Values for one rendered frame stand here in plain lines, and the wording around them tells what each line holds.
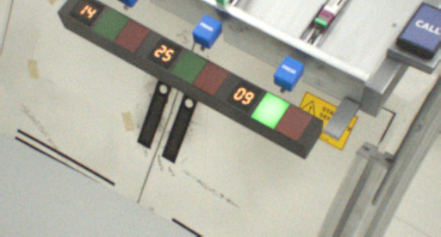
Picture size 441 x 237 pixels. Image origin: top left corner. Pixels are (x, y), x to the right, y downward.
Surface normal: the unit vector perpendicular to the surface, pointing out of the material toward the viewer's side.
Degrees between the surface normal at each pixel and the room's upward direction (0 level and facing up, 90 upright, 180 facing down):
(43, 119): 90
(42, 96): 90
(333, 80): 134
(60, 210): 0
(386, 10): 44
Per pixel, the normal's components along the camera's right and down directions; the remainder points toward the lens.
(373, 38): -0.06, -0.43
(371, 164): -0.43, 0.26
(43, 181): 0.32, -0.85
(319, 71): -0.54, 0.77
